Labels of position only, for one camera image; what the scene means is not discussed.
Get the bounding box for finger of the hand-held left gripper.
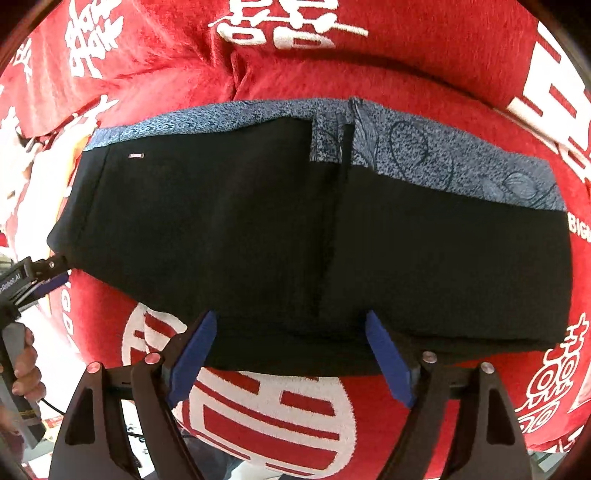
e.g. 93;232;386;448
32;254;70;277
25;272;70;305

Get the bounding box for person's left hand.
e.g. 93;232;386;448
13;328;47;400

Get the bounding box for black pants with blue trim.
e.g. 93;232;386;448
48;97;573;377

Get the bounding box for person's left leg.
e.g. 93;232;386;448
178;434;250;480

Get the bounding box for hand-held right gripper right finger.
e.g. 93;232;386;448
365;310;529;480

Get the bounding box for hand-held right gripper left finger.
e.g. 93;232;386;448
48;310;218;480

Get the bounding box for red printed blanket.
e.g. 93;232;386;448
0;0;591;480

